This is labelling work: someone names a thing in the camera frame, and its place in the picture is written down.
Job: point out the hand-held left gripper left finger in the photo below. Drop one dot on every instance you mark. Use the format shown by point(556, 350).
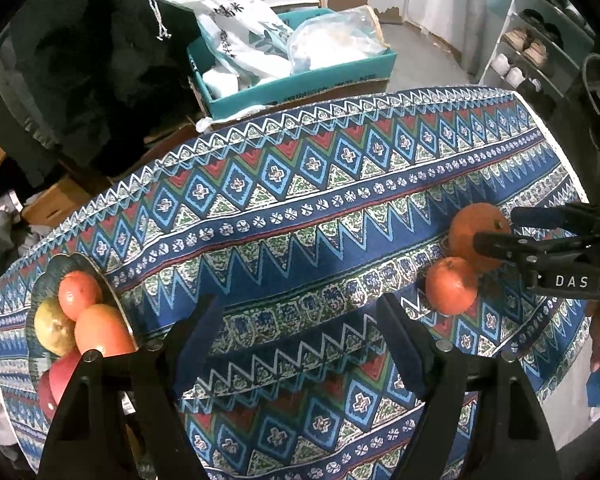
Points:
point(200, 342)

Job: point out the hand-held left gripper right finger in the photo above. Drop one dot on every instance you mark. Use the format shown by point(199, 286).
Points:
point(400, 347)

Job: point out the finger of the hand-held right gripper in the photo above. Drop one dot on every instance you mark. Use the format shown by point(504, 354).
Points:
point(545, 218)
point(505, 248)

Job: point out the orange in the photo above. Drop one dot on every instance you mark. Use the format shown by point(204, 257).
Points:
point(450, 285)
point(102, 332)
point(80, 292)
point(475, 237)

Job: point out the red apple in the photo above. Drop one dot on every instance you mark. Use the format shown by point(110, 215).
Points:
point(47, 399)
point(66, 366)

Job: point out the green yellow pear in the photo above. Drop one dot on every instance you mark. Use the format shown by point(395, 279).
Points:
point(55, 330)

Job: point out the scalloped glass plate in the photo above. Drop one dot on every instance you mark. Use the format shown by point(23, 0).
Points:
point(42, 280)

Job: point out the white shoe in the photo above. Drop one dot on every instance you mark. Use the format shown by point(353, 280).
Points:
point(500, 62)
point(515, 76)

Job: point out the beige sneaker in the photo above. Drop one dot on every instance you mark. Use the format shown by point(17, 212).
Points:
point(512, 37)
point(536, 51)

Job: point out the blue patterned tablecloth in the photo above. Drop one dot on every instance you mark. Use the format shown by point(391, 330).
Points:
point(300, 200)

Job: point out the black shoe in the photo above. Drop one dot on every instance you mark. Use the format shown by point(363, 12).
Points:
point(534, 17)

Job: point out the brown cardboard box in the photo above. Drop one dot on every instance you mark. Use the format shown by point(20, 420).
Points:
point(55, 202)

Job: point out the white shoe rack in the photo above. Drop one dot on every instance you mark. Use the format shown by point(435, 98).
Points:
point(517, 7)

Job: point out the teal cardboard box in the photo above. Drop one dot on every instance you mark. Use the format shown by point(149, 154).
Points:
point(305, 79)

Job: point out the clear plastic bag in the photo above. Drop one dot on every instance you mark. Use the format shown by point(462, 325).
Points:
point(330, 40)

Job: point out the dark clothing pile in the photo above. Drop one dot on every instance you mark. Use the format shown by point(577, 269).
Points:
point(80, 60)

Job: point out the white leaf-print bag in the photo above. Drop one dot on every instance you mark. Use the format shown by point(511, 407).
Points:
point(230, 15)

